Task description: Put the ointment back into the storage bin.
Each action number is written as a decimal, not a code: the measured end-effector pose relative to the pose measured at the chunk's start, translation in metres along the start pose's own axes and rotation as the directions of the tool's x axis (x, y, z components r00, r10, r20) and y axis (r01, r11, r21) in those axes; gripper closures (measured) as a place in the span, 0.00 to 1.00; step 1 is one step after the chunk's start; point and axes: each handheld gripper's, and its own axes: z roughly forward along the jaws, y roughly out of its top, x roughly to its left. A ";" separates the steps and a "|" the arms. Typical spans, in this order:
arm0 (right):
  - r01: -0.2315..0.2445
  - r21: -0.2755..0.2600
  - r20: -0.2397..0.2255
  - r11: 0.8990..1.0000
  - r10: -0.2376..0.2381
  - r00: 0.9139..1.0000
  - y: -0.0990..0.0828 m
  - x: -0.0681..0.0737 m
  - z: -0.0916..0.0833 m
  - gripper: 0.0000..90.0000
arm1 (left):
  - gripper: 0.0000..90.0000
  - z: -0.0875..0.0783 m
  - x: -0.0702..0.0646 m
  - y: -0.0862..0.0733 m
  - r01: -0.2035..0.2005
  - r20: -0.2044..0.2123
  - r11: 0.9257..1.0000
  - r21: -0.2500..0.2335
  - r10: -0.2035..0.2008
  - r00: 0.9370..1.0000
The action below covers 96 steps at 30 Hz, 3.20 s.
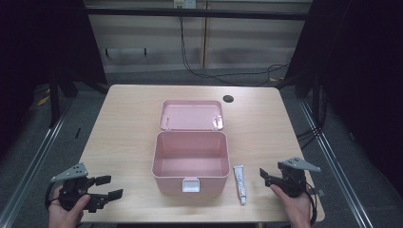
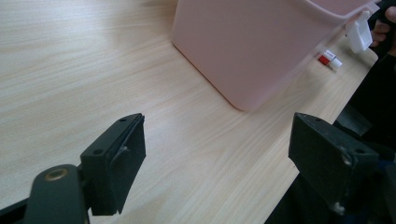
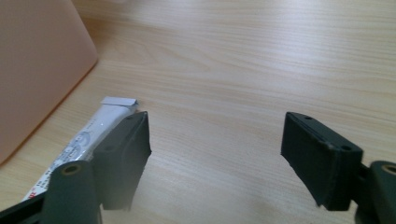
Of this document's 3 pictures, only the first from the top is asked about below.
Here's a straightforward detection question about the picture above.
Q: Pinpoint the long black floor cable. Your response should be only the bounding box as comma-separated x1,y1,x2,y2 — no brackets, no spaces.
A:
179,15,290,87

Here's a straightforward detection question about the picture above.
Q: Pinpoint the person's right hand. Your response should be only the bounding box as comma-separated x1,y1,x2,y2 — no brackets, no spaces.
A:
269,183,313,228

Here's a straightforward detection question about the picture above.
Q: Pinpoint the black horizontal frame bar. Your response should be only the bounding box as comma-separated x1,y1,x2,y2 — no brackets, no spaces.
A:
85,7,311,22

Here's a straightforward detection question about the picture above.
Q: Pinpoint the black stand leg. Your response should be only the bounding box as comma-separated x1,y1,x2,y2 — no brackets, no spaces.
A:
48,70,62,128

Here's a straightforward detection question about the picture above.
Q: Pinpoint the black curtain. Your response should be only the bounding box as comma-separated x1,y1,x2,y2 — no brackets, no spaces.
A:
284,0,403,199
0,0,107,160

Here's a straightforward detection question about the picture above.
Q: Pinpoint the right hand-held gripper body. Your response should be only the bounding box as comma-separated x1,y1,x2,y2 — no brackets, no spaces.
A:
275,157,321,199

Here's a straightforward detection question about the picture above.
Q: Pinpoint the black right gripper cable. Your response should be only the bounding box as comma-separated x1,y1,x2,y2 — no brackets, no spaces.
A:
304,182,318,228

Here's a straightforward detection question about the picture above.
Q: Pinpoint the black cable bundle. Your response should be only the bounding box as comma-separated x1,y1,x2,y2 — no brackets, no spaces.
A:
296,125,322,150

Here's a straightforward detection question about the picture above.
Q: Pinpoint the white wall socket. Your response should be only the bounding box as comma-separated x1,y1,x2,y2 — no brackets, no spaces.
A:
173,0,198,10

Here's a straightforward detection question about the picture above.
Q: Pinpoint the metal floor rail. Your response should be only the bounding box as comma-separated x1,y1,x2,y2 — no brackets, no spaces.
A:
0,101,74,228
298,100,375,228

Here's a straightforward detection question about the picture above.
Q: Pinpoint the pink plastic storage box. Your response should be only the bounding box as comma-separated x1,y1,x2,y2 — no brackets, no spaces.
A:
150,100,231,196

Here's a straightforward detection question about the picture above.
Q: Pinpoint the white ointment tube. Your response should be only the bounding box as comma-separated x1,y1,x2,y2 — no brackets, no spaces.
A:
233,164,248,206

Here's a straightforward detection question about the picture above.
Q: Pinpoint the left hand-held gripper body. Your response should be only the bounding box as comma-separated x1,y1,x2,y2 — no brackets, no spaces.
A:
50,162,110,214

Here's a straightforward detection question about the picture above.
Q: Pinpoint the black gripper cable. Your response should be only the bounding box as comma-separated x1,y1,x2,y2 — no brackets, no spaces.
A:
304,182,318,228
45,181,57,211

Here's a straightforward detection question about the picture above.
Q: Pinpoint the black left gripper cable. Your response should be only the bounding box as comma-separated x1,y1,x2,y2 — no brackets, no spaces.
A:
45,181,57,211

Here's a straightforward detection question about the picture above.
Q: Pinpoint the person's left hand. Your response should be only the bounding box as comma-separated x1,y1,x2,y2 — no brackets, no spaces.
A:
48,185,91,228

